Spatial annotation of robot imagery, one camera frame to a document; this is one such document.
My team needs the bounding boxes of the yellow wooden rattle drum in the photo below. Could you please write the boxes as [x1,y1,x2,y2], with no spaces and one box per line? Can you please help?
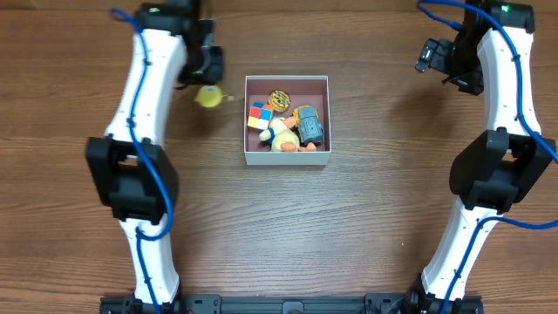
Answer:
[194,85,235,108]

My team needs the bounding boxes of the colourful two-by-two puzzle cube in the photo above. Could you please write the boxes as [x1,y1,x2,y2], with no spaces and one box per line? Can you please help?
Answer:
[247,102,274,130]

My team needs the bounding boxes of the round golden cookie toy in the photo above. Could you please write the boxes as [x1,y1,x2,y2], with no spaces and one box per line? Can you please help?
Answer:
[269,90,291,113]

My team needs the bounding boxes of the plush duck toy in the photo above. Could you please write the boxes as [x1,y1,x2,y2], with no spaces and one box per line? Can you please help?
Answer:
[259,116,316,153]

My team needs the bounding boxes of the yellow and grey toy truck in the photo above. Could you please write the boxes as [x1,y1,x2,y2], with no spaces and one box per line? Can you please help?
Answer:
[293,106,324,146]

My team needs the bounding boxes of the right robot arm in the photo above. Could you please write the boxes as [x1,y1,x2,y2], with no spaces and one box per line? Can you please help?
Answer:
[398,0,557,313]

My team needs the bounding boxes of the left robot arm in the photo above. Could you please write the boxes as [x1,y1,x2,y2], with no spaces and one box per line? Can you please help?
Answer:
[85,0,224,313]

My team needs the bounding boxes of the white box with maroon interior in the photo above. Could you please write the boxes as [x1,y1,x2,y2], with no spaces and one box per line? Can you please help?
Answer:
[243,75,331,166]

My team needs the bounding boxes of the right blue cable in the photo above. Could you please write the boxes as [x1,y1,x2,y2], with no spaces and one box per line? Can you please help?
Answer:
[416,0,558,314]

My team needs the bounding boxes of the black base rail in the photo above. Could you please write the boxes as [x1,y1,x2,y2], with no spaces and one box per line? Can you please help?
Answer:
[99,291,485,314]

